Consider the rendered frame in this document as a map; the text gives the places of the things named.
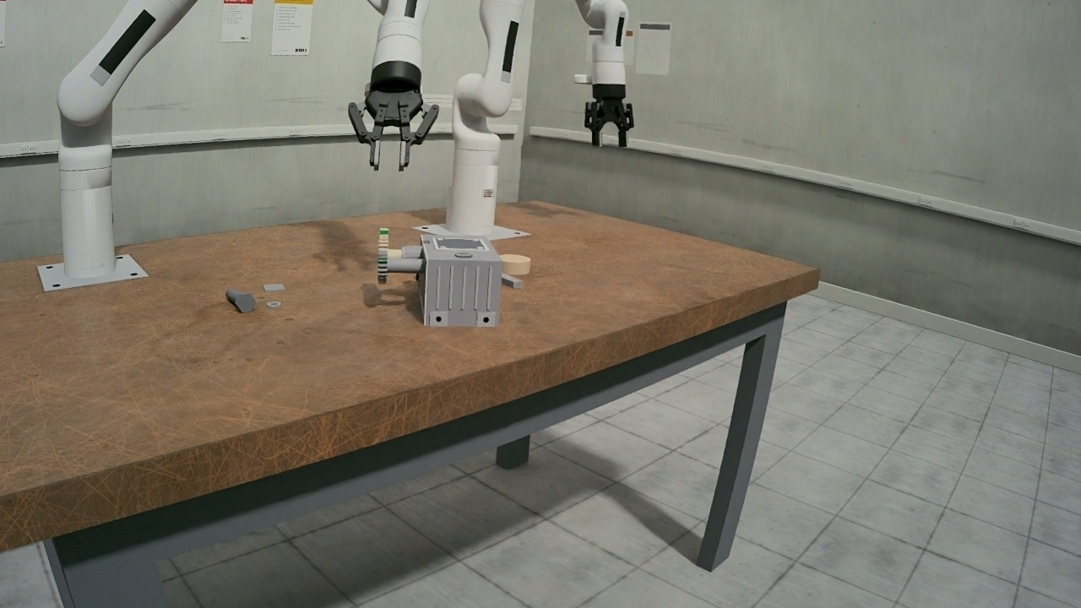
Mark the cream gear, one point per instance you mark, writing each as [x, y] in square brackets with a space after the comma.
[383, 245]

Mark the grey rectangular bar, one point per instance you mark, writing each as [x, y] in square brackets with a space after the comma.
[511, 281]

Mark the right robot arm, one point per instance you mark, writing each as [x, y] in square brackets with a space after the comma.
[85, 98]

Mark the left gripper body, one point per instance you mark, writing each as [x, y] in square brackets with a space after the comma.
[609, 95]

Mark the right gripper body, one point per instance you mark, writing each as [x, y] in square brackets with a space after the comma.
[395, 79]

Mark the beige short cylinder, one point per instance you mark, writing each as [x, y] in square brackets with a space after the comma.
[515, 264]

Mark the grey engine case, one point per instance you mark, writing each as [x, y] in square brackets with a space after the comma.
[463, 277]

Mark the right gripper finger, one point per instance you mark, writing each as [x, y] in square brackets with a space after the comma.
[429, 116]
[355, 113]

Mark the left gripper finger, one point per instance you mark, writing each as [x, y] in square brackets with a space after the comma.
[622, 124]
[591, 112]

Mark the grey hex bolt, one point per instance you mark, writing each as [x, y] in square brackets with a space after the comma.
[244, 301]

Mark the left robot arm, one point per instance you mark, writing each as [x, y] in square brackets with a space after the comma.
[476, 148]

